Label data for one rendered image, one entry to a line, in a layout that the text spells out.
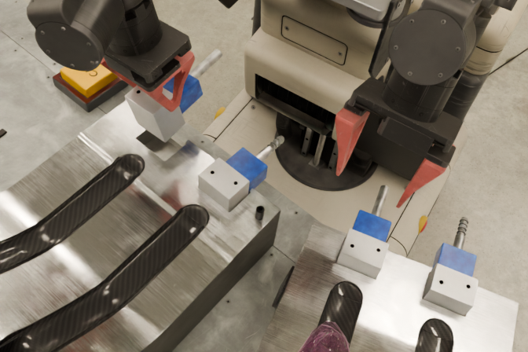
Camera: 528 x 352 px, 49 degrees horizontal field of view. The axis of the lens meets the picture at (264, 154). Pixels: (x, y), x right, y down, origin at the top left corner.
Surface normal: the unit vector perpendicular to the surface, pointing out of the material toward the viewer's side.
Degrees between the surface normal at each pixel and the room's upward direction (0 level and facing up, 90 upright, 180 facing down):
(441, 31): 64
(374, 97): 26
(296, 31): 98
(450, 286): 0
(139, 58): 11
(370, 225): 0
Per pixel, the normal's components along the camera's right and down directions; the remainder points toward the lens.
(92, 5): 0.58, -0.33
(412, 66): -0.44, 0.33
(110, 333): 0.34, -0.78
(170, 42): -0.10, -0.57
